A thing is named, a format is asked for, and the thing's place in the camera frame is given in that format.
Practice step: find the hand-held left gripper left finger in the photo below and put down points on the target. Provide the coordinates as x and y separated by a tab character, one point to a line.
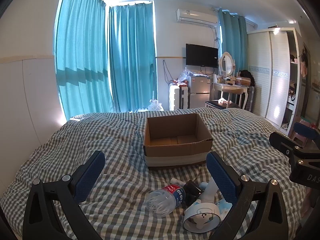
90	173

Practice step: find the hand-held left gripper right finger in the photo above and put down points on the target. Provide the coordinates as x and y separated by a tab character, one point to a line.
221	177

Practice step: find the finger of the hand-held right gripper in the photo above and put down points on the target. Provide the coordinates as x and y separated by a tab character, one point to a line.
283	142
305	131

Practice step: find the white handheld fan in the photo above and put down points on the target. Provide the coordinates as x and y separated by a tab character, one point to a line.
203	208

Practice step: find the white cream tube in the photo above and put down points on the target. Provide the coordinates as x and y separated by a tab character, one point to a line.
177	182

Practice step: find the cardboard box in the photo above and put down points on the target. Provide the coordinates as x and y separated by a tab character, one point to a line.
176	142

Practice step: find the clear plastic bottle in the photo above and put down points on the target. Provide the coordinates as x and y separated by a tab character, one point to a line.
163	198

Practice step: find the pink plastic stool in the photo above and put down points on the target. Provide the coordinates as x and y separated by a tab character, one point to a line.
298	138

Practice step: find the small black jar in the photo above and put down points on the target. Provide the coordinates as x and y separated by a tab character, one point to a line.
192	191

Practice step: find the grey checked blanket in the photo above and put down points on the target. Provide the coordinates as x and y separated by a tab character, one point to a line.
120	140

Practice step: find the white sliding wardrobe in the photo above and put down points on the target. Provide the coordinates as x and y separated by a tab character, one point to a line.
272	75

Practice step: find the wooden stool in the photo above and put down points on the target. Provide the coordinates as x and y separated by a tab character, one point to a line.
232	91

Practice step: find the black padded bench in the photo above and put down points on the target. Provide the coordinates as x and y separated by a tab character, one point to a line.
215	104

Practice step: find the black bag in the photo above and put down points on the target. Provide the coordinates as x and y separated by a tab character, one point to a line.
247	76

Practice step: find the white dressing table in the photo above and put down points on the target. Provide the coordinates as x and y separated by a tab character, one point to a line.
230	86

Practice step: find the small silver fridge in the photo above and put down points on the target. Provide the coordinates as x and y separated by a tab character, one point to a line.
198	91

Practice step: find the white drawer unit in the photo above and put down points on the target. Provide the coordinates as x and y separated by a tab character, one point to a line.
174	97

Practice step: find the white plastic bag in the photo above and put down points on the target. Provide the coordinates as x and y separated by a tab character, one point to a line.
156	105

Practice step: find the oval white vanity mirror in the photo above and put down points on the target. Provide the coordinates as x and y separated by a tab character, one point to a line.
227	62

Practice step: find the clear plastic bag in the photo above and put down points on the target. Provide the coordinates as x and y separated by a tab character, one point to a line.
185	75

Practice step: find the narrow teal curtain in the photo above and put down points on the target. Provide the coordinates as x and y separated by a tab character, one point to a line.
233	40

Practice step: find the wide teal curtain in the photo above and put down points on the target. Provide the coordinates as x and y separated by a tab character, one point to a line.
82	55

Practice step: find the white air conditioner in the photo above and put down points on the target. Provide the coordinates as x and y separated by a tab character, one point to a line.
196	17

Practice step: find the black wall television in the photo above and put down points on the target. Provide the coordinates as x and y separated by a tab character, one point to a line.
201	55

